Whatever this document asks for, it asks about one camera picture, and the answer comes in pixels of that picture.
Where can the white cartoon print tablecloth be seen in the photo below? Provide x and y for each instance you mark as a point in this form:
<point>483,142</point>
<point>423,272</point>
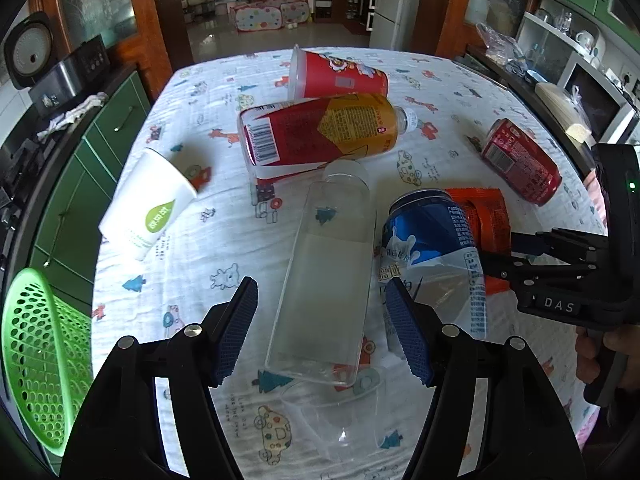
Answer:
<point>235,228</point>

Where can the black rice cooker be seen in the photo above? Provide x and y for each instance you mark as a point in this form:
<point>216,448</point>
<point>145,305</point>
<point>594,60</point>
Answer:
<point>54,84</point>

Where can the red paper cup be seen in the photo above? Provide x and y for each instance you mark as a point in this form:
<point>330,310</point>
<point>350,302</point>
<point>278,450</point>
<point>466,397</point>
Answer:
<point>313,75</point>

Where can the white refrigerator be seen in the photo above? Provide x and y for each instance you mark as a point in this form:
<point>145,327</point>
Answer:
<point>391,24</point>

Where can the clear plastic bottle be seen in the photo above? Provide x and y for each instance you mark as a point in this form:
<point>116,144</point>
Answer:
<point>318,331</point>

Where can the black gas stove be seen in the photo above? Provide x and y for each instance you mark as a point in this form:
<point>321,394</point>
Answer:
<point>21,160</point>

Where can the clear plastic cup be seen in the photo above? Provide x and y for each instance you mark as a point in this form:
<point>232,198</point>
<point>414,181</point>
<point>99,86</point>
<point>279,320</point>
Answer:
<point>343,423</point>

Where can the orange snack wrapper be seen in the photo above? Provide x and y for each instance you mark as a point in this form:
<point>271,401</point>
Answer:
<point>488,218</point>

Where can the white paper cup green logo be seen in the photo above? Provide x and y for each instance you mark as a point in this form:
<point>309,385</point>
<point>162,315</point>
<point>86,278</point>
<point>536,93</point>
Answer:
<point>146,204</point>

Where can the white microwave oven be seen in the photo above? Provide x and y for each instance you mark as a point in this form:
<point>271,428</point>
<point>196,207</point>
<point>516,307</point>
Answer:
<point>612,116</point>

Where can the green kitchen base cabinet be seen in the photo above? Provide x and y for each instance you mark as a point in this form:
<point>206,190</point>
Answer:
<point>68,239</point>

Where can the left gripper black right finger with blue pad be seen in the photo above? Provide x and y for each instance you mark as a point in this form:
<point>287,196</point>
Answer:
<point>526,432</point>

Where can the blue white drink can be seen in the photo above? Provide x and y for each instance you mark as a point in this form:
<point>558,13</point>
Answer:
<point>427,242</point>

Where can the green plastic mesh trash basket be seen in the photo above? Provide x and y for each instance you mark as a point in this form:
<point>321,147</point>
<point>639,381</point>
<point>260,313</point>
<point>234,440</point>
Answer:
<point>46,355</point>

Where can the white cloth on counter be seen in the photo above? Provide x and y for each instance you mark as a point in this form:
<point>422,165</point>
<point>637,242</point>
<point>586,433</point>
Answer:
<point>66,119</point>

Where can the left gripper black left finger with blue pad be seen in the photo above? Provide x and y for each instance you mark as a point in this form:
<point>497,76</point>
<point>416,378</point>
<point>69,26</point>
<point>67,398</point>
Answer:
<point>118,432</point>

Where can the person's right hand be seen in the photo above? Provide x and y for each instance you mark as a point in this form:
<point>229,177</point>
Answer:
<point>625,340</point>

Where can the red orange labelled drink bottle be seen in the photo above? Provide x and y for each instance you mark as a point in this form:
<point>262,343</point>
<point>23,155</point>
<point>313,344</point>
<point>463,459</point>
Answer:
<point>287,138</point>

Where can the glass door wooden frame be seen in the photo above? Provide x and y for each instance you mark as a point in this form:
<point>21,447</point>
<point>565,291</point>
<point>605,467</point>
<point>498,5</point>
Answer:
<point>148,34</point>

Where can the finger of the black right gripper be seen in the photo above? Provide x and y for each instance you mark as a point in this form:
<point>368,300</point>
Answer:
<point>562,244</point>
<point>497,269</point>

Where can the red soda can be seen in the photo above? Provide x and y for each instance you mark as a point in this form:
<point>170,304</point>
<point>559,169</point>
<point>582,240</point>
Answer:
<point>523,164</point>

